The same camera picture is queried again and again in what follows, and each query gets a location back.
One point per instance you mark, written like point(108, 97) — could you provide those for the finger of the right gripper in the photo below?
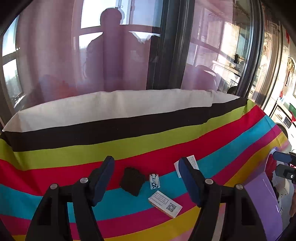
point(286, 172)
point(289, 158)

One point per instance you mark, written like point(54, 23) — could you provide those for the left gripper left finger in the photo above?
point(86, 193)

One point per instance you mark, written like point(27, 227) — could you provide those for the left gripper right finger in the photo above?
point(206, 194)

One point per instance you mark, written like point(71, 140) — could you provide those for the white box with QR code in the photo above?
point(165, 204)

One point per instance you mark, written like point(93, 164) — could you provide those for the blue white patterned packet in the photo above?
point(154, 181)

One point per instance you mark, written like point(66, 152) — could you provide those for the red knitted cloth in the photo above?
point(270, 167)

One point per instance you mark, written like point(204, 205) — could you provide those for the purple cardboard box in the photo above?
point(272, 199)

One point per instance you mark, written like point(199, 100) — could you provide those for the white washing machine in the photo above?
point(280, 115)

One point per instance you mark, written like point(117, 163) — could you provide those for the dark brown knitted cloth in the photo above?
point(132, 181)

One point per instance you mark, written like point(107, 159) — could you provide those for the striped colourful tablecloth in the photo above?
point(64, 140)

